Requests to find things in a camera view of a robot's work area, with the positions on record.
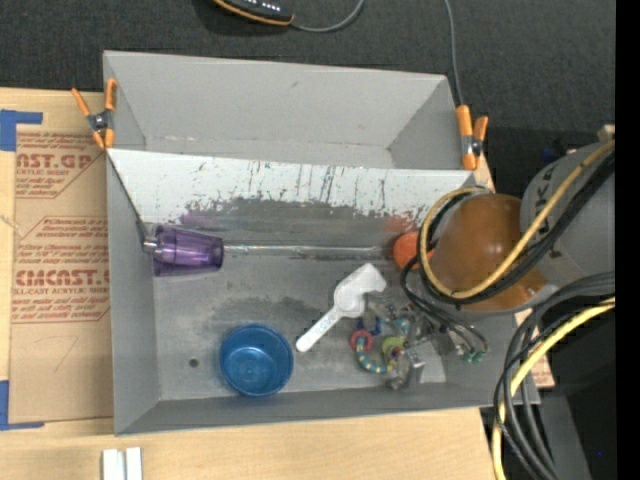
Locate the purple clear plastic cup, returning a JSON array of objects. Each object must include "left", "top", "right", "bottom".
[{"left": 151, "top": 223, "right": 225, "bottom": 277}]

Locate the blue plastic cup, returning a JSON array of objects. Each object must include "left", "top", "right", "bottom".
[{"left": 218, "top": 322, "right": 295, "bottom": 398}]

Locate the brown cardboard board red print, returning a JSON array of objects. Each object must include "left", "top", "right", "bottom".
[{"left": 0, "top": 86, "right": 117, "bottom": 431}]

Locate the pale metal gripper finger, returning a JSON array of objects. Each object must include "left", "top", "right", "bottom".
[
  {"left": 383, "top": 349, "right": 428, "bottom": 391},
  {"left": 367, "top": 300, "right": 404, "bottom": 327}
]

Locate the colourful beaded ring toy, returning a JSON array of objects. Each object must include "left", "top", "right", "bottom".
[{"left": 349, "top": 316, "right": 412, "bottom": 376}]

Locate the orange ball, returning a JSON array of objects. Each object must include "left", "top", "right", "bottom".
[{"left": 391, "top": 230, "right": 435, "bottom": 271}]

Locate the grey metal bin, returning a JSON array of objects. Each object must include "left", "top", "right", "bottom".
[{"left": 101, "top": 50, "right": 542, "bottom": 436}]

